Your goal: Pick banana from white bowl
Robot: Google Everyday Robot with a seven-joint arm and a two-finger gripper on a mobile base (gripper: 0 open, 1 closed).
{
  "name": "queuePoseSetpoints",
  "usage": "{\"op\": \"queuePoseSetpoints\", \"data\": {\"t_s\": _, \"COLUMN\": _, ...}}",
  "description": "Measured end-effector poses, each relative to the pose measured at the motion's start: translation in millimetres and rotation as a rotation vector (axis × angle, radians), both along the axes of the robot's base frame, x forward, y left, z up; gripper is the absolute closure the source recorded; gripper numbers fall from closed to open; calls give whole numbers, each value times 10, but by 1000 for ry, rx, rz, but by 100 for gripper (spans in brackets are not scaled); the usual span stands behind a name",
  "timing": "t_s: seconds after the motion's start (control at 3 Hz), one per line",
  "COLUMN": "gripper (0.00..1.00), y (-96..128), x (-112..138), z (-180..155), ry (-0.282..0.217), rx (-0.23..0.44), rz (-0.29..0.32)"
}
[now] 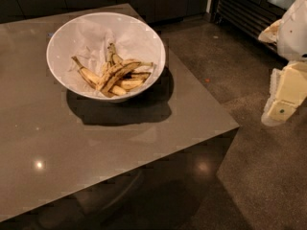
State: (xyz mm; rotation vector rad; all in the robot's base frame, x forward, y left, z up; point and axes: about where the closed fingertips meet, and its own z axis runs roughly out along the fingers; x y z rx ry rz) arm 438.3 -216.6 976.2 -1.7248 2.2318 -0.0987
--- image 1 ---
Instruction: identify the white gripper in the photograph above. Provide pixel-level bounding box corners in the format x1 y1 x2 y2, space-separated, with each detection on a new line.
258 0 307 127

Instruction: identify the long spotted banana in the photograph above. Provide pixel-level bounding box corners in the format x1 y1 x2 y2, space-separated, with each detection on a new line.
96 59 154 93

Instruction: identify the dark-edged right banana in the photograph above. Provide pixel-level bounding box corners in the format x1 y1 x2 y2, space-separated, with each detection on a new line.
116 72 151 90

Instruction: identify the upright back banana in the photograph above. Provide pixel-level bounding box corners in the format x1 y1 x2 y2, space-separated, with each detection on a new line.
102 43 123 74

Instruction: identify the white bowl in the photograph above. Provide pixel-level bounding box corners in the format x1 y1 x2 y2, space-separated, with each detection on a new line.
46 12 166 103

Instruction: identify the left yellow banana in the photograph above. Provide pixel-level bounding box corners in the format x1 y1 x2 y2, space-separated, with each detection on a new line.
70 56 128 97

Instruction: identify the white paper liner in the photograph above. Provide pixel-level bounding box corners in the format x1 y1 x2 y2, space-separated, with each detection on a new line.
72 15 163 95

